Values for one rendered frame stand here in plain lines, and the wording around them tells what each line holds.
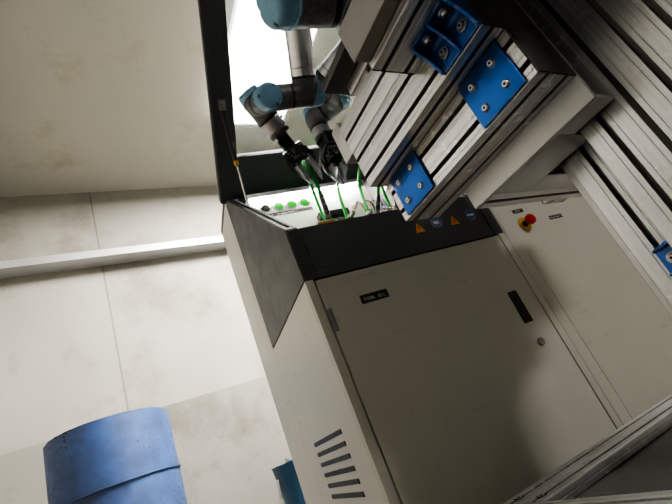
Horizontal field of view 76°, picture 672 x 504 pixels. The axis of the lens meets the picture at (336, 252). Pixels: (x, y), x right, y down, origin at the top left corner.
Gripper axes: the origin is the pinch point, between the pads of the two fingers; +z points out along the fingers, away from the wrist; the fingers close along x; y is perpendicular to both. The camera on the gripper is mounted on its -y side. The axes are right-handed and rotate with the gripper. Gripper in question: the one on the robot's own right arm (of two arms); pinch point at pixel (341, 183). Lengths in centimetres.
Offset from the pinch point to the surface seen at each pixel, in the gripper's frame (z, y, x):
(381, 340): 63, 20, -21
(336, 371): 66, 18, -34
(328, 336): 58, 20, -34
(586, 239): 52, 20, 67
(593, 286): 68, 20, 56
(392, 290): 51, 20, -12
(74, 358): -39, -219, -129
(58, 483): 47, -149, -130
